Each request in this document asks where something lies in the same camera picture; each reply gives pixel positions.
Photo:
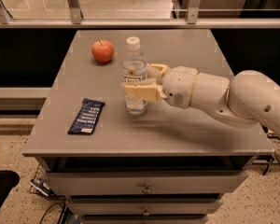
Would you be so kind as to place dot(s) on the grey drawer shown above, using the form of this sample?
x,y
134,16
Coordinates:
x,y
144,183
144,206

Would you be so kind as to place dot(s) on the small blue device on floor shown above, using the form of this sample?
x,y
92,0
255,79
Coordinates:
x,y
41,186

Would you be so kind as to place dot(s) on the clear plastic water bottle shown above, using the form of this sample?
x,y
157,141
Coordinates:
x,y
134,68

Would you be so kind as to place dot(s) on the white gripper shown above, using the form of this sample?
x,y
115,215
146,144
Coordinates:
x,y
178,86

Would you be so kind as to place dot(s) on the metal window railing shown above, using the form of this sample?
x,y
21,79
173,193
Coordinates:
x,y
140,13

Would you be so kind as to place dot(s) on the middle grey drawer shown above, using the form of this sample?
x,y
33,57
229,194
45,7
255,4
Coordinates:
x,y
144,206

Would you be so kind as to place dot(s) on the blue rxbar wrapper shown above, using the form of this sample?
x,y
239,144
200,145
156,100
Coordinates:
x,y
87,117

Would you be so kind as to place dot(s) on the top grey drawer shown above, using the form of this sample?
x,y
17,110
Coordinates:
x,y
144,183

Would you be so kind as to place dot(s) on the grey drawer cabinet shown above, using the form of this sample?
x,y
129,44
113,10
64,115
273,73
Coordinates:
x,y
166,138

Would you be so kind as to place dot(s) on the red apple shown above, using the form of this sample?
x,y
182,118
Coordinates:
x,y
102,51

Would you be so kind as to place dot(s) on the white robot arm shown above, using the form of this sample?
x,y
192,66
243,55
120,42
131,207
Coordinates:
x,y
248,98

